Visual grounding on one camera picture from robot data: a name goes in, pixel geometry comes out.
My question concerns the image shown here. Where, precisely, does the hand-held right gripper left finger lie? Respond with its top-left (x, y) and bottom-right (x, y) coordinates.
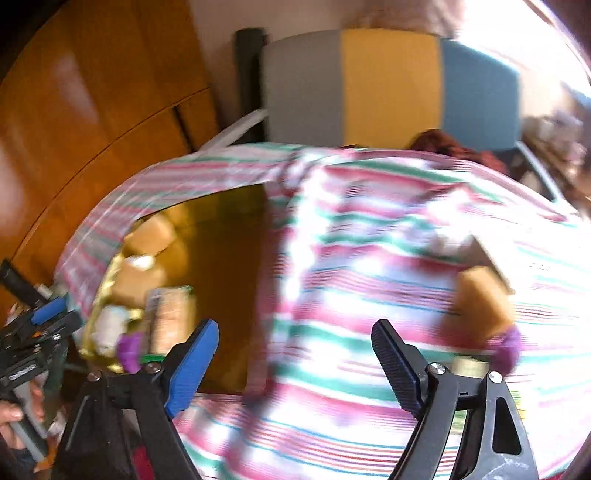
top-left (50, 318), bottom-right (220, 480)

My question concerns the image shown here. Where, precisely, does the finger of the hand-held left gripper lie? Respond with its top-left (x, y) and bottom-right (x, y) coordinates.
top-left (0, 296), bottom-right (69, 339)
top-left (9, 310), bottom-right (84, 352)

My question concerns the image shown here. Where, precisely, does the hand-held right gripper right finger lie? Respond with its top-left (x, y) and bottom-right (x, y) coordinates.
top-left (370, 318), bottom-right (540, 480)

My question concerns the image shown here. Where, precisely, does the white plastic wad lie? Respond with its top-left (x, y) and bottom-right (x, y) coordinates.
top-left (92, 305), bottom-right (132, 356)

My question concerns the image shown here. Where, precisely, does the purple packet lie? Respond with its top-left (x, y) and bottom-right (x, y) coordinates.
top-left (492, 325), bottom-right (525, 374)
top-left (115, 332), bottom-right (146, 374)

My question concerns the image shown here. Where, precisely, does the yellow sponge block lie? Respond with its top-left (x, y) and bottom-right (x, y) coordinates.
top-left (455, 265), bottom-right (515, 337)
top-left (124, 215), bottom-right (178, 257)
top-left (111, 265), bottom-right (167, 308)

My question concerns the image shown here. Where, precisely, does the person's left hand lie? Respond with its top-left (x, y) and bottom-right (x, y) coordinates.
top-left (0, 378), bottom-right (47, 450)

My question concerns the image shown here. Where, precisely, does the black flat device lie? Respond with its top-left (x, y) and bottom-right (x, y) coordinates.
top-left (0, 261), bottom-right (44, 308)

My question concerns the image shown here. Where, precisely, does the pink green striped bed sheet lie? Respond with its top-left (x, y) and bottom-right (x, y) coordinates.
top-left (55, 141), bottom-right (591, 480)

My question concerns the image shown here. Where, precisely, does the orange wooden wardrobe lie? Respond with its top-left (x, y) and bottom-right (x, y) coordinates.
top-left (0, 0), bottom-right (220, 319)

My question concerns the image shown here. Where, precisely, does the wooden side table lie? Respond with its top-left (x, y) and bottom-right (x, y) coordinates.
top-left (522, 111), bottom-right (591, 204)

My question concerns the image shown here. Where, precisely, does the pale striped curtain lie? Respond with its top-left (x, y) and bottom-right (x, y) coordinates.
top-left (351, 0), bottom-right (467, 38)

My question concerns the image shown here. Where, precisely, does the grey bed rail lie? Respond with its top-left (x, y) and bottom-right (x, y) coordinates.
top-left (512, 141), bottom-right (561, 201)

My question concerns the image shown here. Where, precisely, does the white bed rail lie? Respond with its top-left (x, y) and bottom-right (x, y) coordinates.
top-left (198, 108), bottom-right (269, 151)

